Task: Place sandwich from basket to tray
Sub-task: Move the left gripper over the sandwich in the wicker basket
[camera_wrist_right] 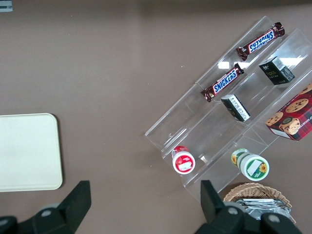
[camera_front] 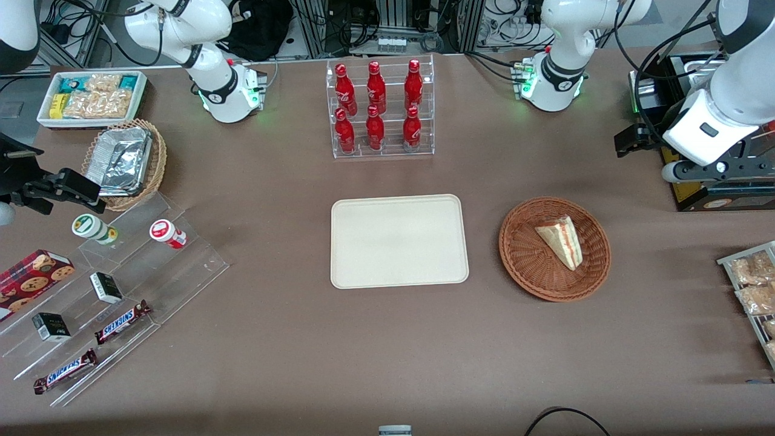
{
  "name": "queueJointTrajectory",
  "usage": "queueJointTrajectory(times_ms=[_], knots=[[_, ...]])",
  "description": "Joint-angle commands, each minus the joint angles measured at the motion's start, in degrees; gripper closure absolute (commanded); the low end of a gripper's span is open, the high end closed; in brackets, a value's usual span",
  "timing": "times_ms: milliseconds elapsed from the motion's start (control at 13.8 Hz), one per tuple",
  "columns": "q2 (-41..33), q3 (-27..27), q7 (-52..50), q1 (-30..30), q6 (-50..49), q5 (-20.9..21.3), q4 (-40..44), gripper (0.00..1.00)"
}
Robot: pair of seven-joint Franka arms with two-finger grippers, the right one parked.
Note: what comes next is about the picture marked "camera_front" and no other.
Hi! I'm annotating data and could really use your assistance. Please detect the large clear cracker bag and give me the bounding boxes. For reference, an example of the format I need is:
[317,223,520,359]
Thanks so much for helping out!
[62,89,133,119]

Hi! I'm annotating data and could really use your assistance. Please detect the small clear cracker bag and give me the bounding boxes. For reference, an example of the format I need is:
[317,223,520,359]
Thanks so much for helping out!
[84,73,122,93]

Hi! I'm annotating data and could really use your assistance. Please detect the black bag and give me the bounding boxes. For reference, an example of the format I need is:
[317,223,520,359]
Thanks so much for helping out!
[219,0,295,62]

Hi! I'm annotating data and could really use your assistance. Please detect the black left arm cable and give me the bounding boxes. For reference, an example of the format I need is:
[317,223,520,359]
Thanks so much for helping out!
[613,0,730,144]

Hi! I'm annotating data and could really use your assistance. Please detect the white rectangular snack bin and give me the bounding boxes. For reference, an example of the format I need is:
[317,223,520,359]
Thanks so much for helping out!
[36,70,148,130]

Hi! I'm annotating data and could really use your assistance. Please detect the clear acrylic step display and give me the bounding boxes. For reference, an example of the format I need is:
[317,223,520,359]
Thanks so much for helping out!
[0,192,230,408]

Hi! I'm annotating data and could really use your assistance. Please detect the black looping table cable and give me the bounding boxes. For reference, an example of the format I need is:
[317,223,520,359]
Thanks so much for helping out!
[523,406,613,436]

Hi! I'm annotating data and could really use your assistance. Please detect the green lid white cup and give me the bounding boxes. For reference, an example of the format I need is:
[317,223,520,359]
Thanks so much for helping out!
[71,213,119,246]

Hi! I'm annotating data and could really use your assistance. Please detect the triangular sandwich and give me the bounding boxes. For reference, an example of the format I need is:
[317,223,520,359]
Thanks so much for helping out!
[534,216,584,272]

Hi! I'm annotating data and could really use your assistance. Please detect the stacked aluminium foil trays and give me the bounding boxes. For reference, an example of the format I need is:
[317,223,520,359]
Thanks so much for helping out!
[84,127,153,198]

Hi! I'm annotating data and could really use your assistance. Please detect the clear acrylic bottle rack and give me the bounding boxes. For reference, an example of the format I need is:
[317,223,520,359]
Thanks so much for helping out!
[325,54,436,160]

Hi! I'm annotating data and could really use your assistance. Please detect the red plaid cookie box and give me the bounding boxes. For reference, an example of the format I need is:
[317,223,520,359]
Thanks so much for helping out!
[0,249,76,322]

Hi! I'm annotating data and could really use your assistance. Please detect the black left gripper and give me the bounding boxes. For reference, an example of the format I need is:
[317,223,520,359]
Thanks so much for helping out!
[614,124,775,183]

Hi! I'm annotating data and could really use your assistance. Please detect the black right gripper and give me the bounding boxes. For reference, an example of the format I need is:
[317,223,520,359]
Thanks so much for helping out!
[0,133,107,216]

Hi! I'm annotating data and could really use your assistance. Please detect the cream rectangular tray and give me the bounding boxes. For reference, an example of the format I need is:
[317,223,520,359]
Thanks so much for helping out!
[330,194,470,290]

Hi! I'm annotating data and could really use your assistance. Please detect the black hot food warmer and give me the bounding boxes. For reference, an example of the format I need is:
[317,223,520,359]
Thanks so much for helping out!
[628,51,775,213]

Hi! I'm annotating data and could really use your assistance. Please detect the Snickers chocolate bar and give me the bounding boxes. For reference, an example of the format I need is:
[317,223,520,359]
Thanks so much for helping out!
[94,300,153,346]
[33,348,99,395]

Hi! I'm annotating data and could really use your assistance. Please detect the red lid white cup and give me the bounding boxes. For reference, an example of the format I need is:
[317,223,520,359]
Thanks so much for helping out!
[149,219,188,250]

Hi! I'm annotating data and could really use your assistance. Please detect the light wicker basket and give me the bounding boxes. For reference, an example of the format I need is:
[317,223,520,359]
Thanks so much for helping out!
[81,118,168,212]

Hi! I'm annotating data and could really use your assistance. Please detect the brown round wicker basket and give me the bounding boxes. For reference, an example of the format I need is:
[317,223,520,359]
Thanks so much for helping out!
[498,196,612,303]

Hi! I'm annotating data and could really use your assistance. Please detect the small black box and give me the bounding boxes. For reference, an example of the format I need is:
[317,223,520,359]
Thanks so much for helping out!
[31,312,72,343]
[89,271,124,305]

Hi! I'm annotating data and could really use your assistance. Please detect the red cola bottle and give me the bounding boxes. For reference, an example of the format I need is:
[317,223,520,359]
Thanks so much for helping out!
[334,63,358,116]
[402,106,423,153]
[404,59,424,111]
[334,108,357,154]
[365,104,386,151]
[366,61,388,114]

